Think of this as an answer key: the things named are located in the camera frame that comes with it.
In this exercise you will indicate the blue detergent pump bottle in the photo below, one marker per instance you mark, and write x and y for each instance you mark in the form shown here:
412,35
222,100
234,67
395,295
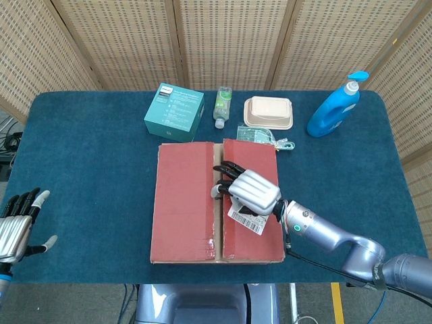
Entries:
332,111

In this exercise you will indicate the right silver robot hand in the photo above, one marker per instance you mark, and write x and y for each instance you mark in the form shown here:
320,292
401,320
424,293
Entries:
253,190

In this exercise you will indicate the brown cardboard box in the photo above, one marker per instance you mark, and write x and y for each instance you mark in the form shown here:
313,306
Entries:
182,202

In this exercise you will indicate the wicker folding screen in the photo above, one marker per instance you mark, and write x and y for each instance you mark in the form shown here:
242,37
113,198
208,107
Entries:
229,40

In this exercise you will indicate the white table leg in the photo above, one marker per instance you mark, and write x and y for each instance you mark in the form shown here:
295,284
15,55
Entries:
293,303

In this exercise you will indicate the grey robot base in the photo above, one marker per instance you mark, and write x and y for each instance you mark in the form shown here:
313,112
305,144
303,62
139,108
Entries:
202,303

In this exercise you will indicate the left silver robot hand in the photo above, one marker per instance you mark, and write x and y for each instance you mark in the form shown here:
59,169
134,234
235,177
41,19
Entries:
11,233

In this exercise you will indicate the beige lidded food container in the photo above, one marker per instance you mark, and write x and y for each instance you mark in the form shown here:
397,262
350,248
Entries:
268,111

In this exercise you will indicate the clear plastic bag packet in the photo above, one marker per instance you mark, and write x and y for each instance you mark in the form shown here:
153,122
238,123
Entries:
253,134

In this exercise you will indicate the clear bottle green label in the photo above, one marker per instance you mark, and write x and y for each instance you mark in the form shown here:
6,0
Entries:
222,104

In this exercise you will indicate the blue carpet table cover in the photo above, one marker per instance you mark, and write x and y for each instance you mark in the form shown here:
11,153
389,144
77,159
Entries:
84,168

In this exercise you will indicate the teal product box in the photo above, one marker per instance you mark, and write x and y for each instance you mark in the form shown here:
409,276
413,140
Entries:
175,111

